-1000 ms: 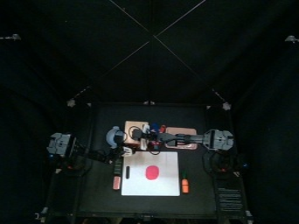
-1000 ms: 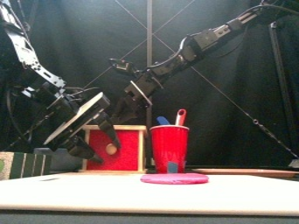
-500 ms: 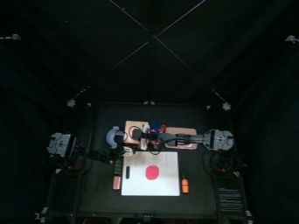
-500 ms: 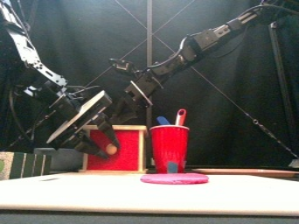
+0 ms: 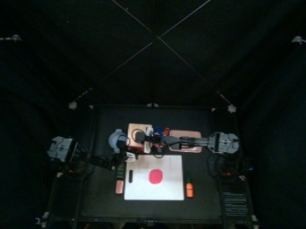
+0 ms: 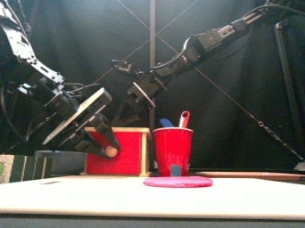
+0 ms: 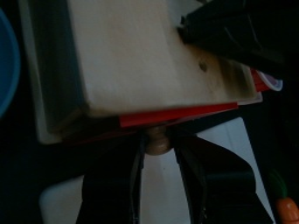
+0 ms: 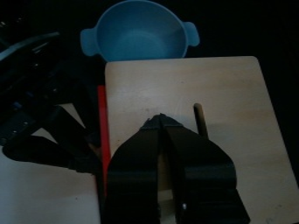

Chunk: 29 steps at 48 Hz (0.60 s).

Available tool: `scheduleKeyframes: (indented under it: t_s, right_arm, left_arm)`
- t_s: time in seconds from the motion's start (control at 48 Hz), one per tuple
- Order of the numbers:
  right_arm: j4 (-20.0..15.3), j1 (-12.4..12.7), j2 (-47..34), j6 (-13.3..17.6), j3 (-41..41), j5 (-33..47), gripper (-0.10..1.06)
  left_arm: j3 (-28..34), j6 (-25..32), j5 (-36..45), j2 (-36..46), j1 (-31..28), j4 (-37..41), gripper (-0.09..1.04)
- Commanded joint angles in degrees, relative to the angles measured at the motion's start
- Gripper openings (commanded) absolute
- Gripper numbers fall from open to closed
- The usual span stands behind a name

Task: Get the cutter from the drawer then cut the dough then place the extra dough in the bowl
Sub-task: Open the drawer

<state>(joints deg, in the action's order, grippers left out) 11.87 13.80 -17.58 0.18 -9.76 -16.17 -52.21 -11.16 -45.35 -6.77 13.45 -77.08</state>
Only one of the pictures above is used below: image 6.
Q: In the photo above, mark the red drawer with wooden knob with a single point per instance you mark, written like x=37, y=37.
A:
x=128, y=154

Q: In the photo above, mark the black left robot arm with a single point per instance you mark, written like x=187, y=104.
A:
x=23, y=59

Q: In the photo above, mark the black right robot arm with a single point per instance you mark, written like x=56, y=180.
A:
x=222, y=34

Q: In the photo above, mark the blue-grey bowl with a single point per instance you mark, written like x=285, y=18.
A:
x=67, y=161

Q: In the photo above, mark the pink flat dough disc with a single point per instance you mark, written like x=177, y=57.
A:
x=178, y=182

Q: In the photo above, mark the blue utensil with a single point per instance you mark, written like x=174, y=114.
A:
x=166, y=123

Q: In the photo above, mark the red utensil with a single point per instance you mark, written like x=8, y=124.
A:
x=185, y=118

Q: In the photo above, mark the red plastic cup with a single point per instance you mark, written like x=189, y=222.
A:
x=173, y=148

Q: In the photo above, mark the slim black stick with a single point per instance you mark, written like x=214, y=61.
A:
x=51, y=182

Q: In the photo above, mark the green striped box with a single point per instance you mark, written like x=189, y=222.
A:
x=27, y=167

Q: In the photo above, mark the white cutting board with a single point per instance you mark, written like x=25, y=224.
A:
x=119, y=199

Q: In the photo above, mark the brown wooden tray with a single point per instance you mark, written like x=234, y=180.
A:
x=258, y=175

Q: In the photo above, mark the vertical metal frame pole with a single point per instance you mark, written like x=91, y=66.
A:
x=153, y=35

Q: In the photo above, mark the black side frame post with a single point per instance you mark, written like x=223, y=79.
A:
x=286, y=89

